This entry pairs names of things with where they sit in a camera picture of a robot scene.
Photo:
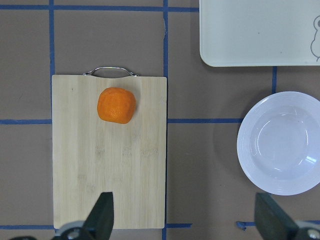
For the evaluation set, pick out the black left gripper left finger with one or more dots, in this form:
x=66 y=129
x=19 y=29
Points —
x=100 y=221

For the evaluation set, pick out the white round plate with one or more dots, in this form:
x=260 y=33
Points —
x=278 y=143

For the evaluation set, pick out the cream bear tray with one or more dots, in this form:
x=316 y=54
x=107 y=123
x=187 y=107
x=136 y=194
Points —
x=259 y=33

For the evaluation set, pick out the bamboo cutting board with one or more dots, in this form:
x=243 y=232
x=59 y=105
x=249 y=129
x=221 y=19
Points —
x=91 y=156

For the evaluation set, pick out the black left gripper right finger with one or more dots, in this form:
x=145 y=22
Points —
x=271 y=221

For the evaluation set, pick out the orange fruit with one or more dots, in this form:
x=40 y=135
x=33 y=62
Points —
x=116 y=105

